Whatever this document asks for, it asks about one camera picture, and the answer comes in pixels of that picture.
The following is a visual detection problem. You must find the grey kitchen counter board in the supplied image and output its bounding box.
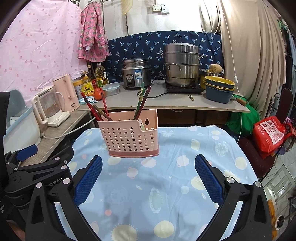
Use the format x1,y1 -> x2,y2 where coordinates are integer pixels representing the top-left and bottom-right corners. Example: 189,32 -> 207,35
76,79 -> 251,114

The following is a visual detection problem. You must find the wooden side table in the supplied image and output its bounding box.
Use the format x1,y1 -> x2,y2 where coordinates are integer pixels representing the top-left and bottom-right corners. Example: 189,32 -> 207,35
20,108 -> 91,167

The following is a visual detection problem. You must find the glass electric kettle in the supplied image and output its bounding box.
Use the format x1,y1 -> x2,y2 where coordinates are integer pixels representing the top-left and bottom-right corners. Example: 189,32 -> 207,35
31,87 -> 70,128

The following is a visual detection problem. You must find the pink electric kettle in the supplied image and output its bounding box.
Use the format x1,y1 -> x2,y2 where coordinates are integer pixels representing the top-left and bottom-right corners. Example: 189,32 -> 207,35
53,74 -> 80,113

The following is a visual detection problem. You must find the red chopstick left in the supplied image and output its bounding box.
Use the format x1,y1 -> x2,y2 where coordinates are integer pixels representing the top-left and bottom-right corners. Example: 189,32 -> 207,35
81,92 -> 103,121

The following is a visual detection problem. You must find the brown chopstick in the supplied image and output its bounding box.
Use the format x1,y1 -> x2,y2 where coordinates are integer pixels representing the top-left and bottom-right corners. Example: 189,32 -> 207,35
93,105 -> 112,121

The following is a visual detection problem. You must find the yellow labelled jar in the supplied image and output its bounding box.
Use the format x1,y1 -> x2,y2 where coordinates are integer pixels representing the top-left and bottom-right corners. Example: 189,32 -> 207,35
81,74 -> 94,96

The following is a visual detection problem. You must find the red plastic bag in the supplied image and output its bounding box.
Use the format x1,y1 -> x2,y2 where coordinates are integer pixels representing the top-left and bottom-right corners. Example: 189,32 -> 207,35
252,116 -> 292,159

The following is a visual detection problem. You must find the orange round fruit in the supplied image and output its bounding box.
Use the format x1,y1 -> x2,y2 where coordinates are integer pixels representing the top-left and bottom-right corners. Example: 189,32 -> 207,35
93,87 -> 105,101

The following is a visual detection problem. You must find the red chopstick upright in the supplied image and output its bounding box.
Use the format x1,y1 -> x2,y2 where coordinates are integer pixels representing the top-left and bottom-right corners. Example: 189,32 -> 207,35
100,87 -> 109,117

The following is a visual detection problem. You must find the light blue patterned tablecloth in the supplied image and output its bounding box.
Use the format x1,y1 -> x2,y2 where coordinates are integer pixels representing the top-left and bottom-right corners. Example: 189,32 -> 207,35
69,126 -> 257,240

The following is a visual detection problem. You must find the pink perforated utensil holder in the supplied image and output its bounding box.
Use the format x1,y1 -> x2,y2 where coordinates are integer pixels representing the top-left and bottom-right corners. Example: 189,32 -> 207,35
98,109 -> 159,158

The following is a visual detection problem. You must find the green plastic bag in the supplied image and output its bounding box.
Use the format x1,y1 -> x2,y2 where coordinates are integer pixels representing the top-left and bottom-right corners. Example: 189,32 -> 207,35
225,103 -> 261,136

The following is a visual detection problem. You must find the clear plastic food container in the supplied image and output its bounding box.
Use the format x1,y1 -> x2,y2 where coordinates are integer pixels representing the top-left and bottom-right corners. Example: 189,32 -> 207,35
102,82 -> 120,96

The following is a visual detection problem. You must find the pink floral curtain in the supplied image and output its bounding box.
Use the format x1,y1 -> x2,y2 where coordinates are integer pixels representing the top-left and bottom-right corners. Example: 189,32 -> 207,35
1,1 -> 87,105

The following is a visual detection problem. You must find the cooking oil bottle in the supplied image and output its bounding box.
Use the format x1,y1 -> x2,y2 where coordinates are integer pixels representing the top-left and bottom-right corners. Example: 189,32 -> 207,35
95,63 -> 105,87

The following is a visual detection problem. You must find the pink patterned hanging apron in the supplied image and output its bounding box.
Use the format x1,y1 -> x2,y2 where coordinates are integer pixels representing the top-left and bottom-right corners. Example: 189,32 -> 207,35
78,2 -> 109,63

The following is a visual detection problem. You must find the dark blue basin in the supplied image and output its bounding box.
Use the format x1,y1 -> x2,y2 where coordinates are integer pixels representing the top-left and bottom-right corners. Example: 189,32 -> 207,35
205,82 -> 235,103

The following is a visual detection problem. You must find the green chopstick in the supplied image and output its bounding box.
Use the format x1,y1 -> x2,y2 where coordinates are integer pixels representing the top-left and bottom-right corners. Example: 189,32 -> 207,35
133,83 -> 145,120

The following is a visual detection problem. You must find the dark red chopstick right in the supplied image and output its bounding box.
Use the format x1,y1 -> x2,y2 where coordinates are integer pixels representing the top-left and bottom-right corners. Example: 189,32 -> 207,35
135,85 -> 152,120

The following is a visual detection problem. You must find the silver rice cooker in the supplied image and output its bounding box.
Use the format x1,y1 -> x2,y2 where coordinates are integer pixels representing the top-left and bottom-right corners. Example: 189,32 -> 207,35
121,58 -> 152,89

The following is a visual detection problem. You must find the black induction cooktop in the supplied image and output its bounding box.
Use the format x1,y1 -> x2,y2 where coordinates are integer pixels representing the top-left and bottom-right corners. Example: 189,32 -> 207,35
165,82 -> 204,94

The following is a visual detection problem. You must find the yellow basin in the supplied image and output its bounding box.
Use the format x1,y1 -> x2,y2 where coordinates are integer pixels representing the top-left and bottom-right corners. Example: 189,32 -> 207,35
205,76 -> 235,89

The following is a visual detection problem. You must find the navy floral cloth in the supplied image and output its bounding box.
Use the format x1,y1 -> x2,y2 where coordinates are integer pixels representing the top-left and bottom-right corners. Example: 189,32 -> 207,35
103,31 -> 224,83

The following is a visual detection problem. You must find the stainless steel steamer pot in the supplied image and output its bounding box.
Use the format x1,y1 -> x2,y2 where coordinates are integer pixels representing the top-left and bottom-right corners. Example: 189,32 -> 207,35
158,43 -> 207,88

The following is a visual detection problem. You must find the beige curtain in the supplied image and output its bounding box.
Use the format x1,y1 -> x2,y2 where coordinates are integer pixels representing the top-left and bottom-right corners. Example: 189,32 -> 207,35
199,1 -> 286,116

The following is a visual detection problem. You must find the white power cable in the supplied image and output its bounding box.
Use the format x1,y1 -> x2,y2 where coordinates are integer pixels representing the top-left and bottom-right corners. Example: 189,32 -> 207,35
40,116 -> 96,140

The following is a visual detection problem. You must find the wooden handled knife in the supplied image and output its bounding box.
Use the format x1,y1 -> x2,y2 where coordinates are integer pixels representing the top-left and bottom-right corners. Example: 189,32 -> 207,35
230,96 -> 247,106

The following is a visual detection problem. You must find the white wall socket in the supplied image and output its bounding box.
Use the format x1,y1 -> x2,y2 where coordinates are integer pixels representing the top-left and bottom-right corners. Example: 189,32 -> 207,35
152,4 -> 170,14

